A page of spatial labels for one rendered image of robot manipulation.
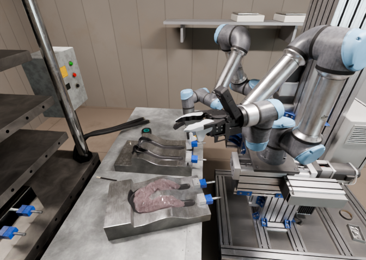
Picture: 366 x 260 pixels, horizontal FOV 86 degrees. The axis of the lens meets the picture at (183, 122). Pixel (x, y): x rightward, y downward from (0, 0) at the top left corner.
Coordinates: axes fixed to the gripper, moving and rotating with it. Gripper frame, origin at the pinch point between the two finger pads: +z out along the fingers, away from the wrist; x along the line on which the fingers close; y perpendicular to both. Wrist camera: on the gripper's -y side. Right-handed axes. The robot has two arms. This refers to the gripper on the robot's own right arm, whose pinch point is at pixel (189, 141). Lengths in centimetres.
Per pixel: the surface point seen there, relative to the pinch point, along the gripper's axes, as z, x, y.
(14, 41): -87, 151, -243
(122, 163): 4.4, -15.8, -42.6
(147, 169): 9.3, -17.1, -26.8
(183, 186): 13.0, -29.1, -2.5
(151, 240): 20, -56, -16
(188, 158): 4.2, -13.3, 0.1
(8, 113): -42, -37, -80
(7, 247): 11, -67, -79
